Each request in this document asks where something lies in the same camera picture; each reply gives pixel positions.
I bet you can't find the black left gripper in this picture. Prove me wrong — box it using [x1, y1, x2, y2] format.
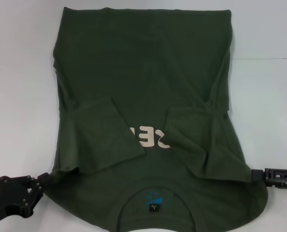
[0, 172, 54, 218]

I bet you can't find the dark green FREE t-shirt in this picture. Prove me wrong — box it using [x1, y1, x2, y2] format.
[45, 6, 268, 232]

